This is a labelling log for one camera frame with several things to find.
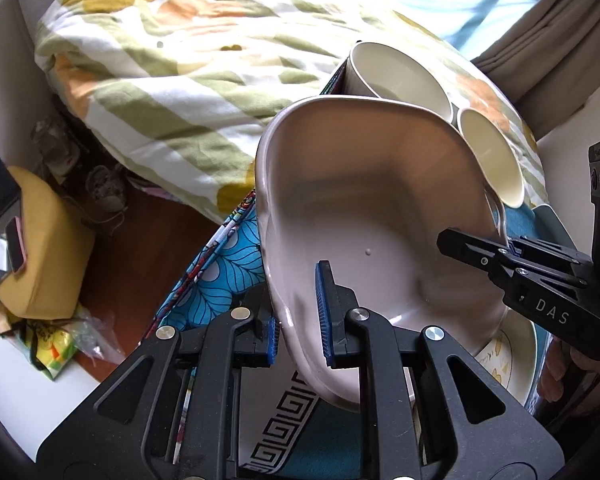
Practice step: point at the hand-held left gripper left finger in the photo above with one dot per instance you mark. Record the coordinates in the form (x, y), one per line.
(273, 342)

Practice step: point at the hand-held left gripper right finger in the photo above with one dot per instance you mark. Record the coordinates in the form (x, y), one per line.
(325, 310)

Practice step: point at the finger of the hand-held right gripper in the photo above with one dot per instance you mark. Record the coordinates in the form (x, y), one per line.
(472, 252)
(550, 260)

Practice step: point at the yellow bear plate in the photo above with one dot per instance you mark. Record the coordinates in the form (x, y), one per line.
(515, 360)

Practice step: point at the person's right hand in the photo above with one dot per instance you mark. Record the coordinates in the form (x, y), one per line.
(555, 365)

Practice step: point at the grey tray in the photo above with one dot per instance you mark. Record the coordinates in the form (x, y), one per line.
(551, 222)

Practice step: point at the blue leaf patterned cloth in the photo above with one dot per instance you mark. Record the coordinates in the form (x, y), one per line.
(215, 280)

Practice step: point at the cream round bowl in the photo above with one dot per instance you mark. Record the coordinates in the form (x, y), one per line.
(495, 150)

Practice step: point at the blue towel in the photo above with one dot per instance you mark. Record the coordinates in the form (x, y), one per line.
(325, 440)

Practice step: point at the clear plastic bag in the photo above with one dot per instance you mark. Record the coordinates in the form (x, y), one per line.
(75, 345)

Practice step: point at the white mug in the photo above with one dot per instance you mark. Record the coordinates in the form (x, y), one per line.
(395, 70)

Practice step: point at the brown curtain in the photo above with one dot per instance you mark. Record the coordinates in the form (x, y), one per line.
(555, 55)

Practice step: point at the yellow cushion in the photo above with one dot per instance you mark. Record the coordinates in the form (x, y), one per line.
(50, 240)

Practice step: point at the light blue cloth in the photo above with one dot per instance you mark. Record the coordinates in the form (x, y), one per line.
(430, 0)

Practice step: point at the phone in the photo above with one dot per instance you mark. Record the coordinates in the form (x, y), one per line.
(16, 245)

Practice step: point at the floral striped quilt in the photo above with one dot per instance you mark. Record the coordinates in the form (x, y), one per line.
(155, 85)

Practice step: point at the grey headboard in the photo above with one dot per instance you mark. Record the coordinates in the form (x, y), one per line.
(27, 60)

